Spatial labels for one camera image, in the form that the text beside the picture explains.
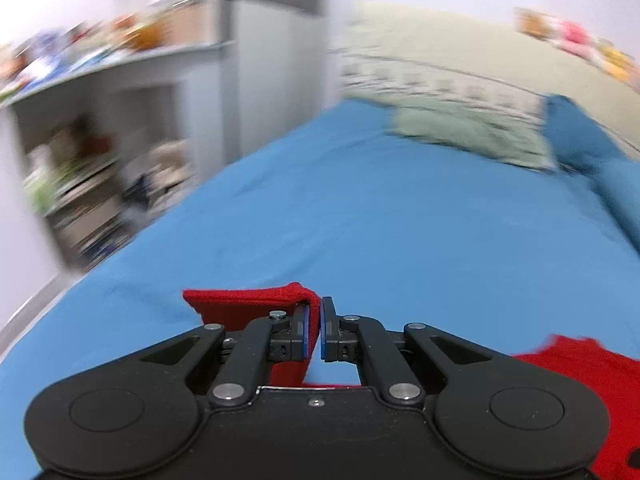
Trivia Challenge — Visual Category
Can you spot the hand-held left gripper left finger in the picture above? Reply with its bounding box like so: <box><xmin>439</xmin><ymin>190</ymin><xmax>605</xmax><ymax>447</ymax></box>
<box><xmin>141</xmin><ymin>305</ymin><xmax>312</xmax><ymax>408</ymax></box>

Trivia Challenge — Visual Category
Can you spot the grey wardrobe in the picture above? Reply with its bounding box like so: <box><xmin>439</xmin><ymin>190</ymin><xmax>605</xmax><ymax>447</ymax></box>
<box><xmin>222</xmin><ymin>0</ymin><xmax>332</xmax><ymax>163</ymax></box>

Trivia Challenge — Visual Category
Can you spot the clutter of colourful packets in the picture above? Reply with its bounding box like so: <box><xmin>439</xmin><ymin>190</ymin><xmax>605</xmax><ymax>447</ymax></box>
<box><xmin>0</xmin><ymin>0</ymin><xmax>222</xmax><ymax>106</ymax></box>

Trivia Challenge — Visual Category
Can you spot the row of colourful plush toys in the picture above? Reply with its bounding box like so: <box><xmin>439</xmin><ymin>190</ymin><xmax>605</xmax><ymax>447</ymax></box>
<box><xmin>514</xmin><ymin>6</ymin><xmax>637</xmax><ymax>84</ymax></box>

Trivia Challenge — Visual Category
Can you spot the dark blue pillow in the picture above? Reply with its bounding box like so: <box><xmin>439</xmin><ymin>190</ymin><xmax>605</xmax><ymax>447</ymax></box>
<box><xmin>542</xmin><ymin>93</ymin><xmax>632</xmax><ymax>173</ymax></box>

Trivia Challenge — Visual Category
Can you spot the white shelf unit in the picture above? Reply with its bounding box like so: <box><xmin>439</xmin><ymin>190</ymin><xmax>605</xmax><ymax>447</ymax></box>
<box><xmin>0</xmin><ymin>39</ymin><xmax>237</xmax><ymax>275</ymax></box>

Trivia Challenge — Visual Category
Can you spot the pale green pillow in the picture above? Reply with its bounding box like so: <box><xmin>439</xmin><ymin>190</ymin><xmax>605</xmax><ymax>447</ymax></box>
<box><xmin>391</xmin><ymin>100</ymin><xmax>559</xmax><ymax>172</ymax></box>

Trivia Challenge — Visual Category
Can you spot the blue bed sheet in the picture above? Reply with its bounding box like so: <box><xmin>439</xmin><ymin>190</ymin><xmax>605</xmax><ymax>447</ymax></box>
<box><xmin>0</xmin><ymin>97</ymin><xmax>640</xmax><ymax>480</ymax></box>

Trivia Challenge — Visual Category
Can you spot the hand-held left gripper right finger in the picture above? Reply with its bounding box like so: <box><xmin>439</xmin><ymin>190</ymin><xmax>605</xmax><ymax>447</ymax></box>
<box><xmin>320</xmin><ymin>296</ymin><xmax>493</xmax><ymax>406</ymax></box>

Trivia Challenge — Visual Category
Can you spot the red knit garment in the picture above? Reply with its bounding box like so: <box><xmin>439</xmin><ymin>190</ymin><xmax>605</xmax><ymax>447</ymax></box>
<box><xmin>182</xmin><ymin>282</ymin><xmax>640</xmax><ymax>480</ymax></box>

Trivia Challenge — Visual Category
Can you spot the cream patterned blanket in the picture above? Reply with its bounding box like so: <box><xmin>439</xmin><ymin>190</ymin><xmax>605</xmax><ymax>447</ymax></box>
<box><xmin>327</xmin><ymin>1</ymin><xmax>640</xmax><ymax>163</ymax></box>

